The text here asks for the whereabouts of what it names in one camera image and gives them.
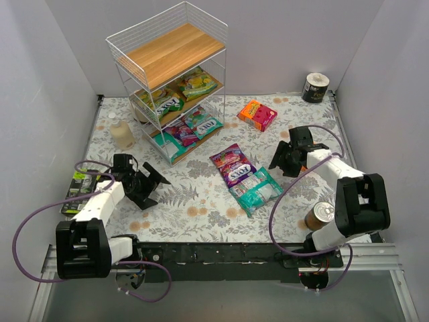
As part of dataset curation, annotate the teal mint candy bag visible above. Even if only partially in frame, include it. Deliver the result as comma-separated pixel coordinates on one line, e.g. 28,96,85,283
229,167,284,217
154,132,188,163

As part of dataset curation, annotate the red orange candy box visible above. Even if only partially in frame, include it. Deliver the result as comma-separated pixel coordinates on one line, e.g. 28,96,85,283
237,100,278,132

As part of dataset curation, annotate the purple Fox's berries candy bag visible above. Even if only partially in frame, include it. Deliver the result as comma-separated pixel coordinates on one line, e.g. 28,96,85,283
165,119,199,147
209,144,257,189

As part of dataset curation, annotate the teal Fox's fruit candy bag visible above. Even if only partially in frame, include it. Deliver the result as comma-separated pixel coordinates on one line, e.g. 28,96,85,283
182,105,223,140

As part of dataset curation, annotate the green yellow Fox's candy bag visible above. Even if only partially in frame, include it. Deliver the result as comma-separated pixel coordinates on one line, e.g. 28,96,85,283
131,87,184,119
176,66,218,101

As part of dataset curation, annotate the white wire wooden shelf rack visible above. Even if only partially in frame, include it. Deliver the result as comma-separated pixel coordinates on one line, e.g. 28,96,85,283
106,1,229,166

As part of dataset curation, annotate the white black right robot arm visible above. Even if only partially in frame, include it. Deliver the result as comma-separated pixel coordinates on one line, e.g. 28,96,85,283
269,125,391,258

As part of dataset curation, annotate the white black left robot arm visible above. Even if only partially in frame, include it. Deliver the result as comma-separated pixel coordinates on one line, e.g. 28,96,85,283
56,154,169,280

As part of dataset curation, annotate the black green product box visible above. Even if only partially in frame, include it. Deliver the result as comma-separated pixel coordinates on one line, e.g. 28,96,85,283
60,171,100,217

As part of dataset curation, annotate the cream liquid bottle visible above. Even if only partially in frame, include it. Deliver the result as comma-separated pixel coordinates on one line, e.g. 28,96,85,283
108,112,135,150

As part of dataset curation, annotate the floral patterned table mat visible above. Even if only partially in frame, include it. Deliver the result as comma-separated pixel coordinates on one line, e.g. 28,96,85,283
86,95,344,243

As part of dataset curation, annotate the metal tin can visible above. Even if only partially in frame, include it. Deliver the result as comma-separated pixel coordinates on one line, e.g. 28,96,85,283
304,201,334,231

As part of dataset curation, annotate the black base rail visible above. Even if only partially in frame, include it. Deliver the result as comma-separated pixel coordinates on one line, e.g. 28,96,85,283
129,242,343,283

